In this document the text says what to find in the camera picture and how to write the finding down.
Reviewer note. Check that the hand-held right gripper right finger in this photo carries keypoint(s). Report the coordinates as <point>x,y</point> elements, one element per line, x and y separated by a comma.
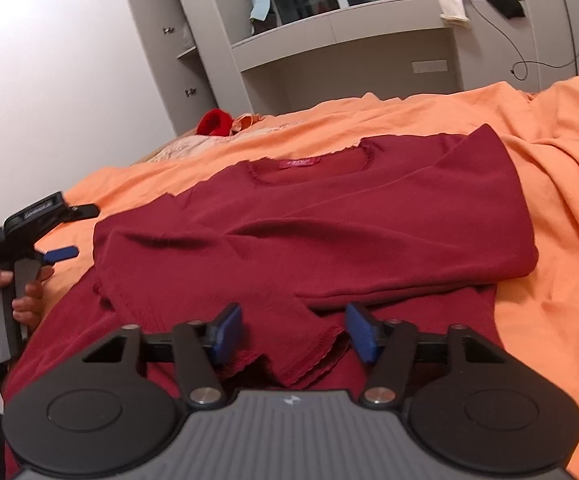
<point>362,332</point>

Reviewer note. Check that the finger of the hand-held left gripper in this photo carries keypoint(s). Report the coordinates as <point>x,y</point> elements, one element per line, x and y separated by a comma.
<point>84,211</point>
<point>61,253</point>

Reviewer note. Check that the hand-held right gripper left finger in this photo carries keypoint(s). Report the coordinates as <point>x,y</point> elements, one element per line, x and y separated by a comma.
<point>229,332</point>

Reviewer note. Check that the dark red shirt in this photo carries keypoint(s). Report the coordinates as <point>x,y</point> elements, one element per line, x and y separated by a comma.
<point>319,220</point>

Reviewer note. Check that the pale pink patterned bedding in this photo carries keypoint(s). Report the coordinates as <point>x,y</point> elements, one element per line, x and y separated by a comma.
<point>189,147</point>

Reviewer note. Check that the bright red cloth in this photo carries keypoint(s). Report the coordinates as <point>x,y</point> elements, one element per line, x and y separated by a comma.
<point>214,122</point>

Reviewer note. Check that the peach cloth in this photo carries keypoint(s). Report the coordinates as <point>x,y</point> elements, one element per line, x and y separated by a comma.
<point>247,122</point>

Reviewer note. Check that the orange blanket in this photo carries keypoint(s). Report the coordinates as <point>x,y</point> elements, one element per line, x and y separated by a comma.
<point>559,185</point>

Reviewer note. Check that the white garment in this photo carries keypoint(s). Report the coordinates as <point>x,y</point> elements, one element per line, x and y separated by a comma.
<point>452,0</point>

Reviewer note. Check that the black garment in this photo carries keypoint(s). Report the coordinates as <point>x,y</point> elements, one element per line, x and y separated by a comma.
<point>512,5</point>

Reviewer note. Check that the white wall plate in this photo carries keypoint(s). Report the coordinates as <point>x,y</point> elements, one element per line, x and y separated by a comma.
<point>430,67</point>

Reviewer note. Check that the grey wall cabinet unit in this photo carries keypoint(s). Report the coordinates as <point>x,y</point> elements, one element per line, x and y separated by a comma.
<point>369,25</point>

